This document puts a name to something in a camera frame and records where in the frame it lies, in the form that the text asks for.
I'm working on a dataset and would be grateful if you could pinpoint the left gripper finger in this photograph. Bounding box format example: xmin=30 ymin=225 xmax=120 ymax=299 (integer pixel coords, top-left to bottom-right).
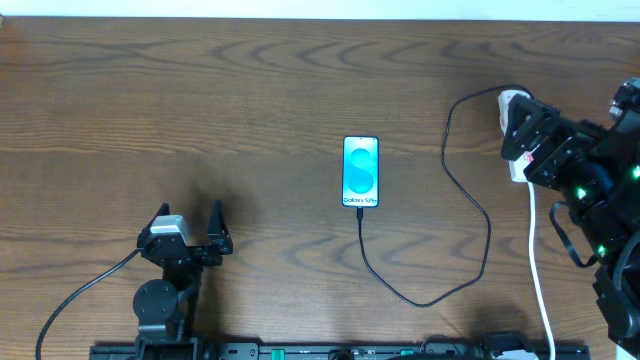
xmin=139 ymin=203 xmax=170 ymax=240
xmin=206 ymin=200 xmax=232 ymax=253

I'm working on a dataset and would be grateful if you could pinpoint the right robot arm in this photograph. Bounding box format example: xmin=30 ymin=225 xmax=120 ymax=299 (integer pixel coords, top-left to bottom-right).
xmin=501 ymin=90 xmax=639 ymax=357

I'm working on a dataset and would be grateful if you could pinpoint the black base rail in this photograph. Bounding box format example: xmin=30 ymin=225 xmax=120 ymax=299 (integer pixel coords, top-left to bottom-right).
xmin=89 ymin=341 xmax=591 ymax=360

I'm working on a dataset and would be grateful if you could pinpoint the white power strip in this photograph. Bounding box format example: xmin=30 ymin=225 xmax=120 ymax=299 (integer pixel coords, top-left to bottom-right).
xmin=500 ymin=109 xmax=533 ymax=183

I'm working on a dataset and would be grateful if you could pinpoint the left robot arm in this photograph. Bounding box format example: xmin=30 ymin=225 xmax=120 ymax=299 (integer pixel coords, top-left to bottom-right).
xmin=133 ymin=200 xmax=233 ymax=359

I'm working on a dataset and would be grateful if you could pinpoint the blue Galaxy smartphone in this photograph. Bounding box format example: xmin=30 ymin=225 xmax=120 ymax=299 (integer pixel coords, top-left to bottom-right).
xmin=341 ymin=135 xmax=380 ymax=208

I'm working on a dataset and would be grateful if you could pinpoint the white power strip cord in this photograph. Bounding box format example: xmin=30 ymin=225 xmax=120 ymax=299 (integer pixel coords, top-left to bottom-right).
xmin=527 ymin=180 xmax=557 ymax=360

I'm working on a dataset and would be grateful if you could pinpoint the white USB charger adapter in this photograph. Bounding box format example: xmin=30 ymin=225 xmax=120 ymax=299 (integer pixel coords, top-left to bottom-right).
xmin=497 ymin=90 xmax=530 ymax=114

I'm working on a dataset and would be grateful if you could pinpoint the black USB-C charging cable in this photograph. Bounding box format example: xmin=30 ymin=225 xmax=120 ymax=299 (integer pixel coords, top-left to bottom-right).
xmin=355 ymin=83 xmax=534 ymax=308

